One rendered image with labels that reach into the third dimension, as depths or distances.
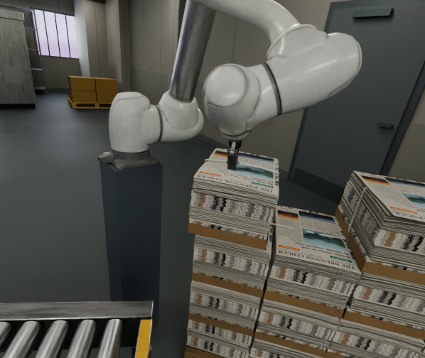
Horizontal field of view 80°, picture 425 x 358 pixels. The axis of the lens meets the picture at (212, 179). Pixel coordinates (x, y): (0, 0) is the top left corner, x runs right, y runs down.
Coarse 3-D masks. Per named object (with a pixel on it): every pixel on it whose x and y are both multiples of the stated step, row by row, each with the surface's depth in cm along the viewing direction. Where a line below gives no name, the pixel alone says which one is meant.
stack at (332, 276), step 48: (288, 240) 97; (336, 240) 100; (192, 288) 105; (288, 288) 94; (336, 288) 90; (384, 288) 85; (192, 336) 118; (240, 336) 110; (288, 336) 103; (336, 336) 97; (384, 336) 92
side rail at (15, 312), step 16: (0, 304) 64; (16, 304) 65; (32, 304) 65; (48, 304) 66; (64, 304) 66; (80, 304) 67; (96, 304) 67; (112, 304) 68; (128, 304) 68; (144, 304) 69; (0, 320) 61; (16, 320) 61; (32, 320) 62; (48, 320) 62; (64, 320) 63; (80, 320) 63; (96, 320) 64; (128, 320) 65; (96, 336) 66; (128, 336) 68
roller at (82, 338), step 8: (88, 320) 63; (80, 328) 61; (88, 328) 61; (96, 328) 63; (80, 336) 59; (88, 336) 60; (72, 344) 58; (80, 344) 58; (88, 344) 59; (72, 352) 56; (80, 352) 56; (88, 352) 58
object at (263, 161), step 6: (216, 150) 113; (222, 150) 114; (210, 156) 105; (216, 156) 106; (222, 156) 107; (240, 156) 109; (246, 156) 110; (252, 156) 111; (258, 156) 112; (264, 156) 113; (246, 162) 104; (252, 162) 104; (258, 162) 105; (264, 162) 106; (270, 162) 107; (276, 162) 108; (276, 168) 101
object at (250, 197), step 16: (208, 176) 86; (224, 176) 87; (240, 176) 89; (256, 176) 91; (272, 176) 93; (192, 192) 87; (208, 192) 85; (224, 192) 84; (240, 192) 83; (256, 192) 81; (272, 192) 81; (192, 208) 90; (208, 208) 88; (224, 208) 87; (240, 208) 86; (256, 208) 84; (272, 208) 83; (208, 224) 90; (224, 224) 90; (240, 224) 88; (256, 224) 87
